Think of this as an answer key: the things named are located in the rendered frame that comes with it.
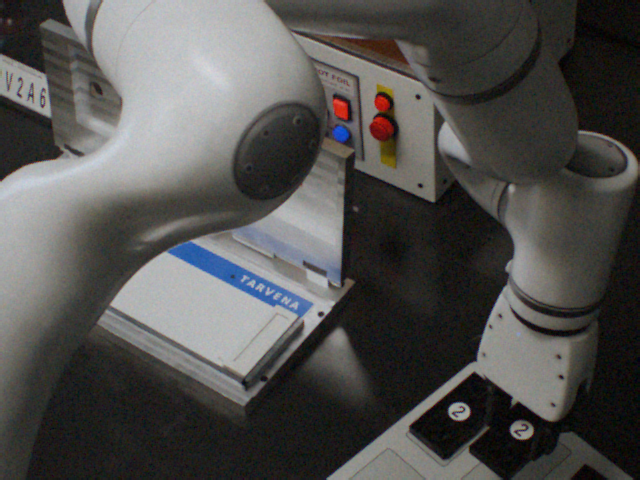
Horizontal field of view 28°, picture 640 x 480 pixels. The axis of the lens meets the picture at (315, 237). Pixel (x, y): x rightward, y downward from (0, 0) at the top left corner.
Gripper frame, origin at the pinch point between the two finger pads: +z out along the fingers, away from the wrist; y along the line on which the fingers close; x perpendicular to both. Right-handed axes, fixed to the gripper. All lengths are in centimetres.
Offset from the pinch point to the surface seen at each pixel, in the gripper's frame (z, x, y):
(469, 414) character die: 6.3, 2.2, -7.3
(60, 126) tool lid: 2, -4, -70
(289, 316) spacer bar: 6.1, -2.4, -29.8
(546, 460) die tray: 7.1, 4.1, 1.5
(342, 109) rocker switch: -6.2, 17.2, -43.1
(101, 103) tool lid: -4, -2, -64
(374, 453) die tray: 9.4, -7.0, -11.6
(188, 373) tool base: 9.6, -14.3, -32.6
